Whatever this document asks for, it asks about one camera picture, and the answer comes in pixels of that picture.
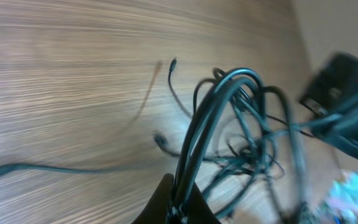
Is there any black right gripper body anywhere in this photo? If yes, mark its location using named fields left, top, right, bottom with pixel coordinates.
left=299, top=52, right=358, bottom=116

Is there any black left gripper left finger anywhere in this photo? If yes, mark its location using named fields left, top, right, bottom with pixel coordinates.
left=132, top=174, right=174, bottom=224

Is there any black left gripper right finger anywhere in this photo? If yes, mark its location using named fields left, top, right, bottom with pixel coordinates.
left=186, top=184, right=220, bottom=224

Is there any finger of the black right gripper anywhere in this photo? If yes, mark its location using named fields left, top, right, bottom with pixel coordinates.
left=312, top=82, right=358, bottom=160

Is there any black USB cable bundle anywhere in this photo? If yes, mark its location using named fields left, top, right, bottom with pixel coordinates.
left=0, top=57, right=323, bottom=222

